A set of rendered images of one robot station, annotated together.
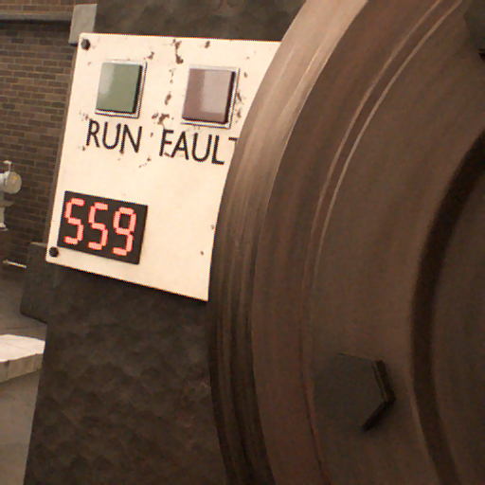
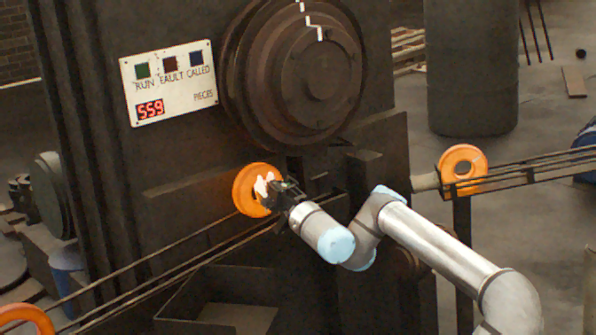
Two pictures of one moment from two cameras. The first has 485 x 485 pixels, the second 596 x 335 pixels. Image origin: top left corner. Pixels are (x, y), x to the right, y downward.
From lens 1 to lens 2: 1.87 m
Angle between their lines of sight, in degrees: 66
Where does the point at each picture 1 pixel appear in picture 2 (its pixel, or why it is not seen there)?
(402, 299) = (292, 89)
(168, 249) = (171, 105)
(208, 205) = (178, 90)
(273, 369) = (256, 109)
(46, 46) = not seen: outside the picture
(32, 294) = not seen: outside the picture
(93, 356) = (151, 144)
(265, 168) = (239, 79)
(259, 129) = (236, 73)
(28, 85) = not seen: outside the picture
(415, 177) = (289, 75)
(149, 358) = (168, 136)
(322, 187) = (256, 79)
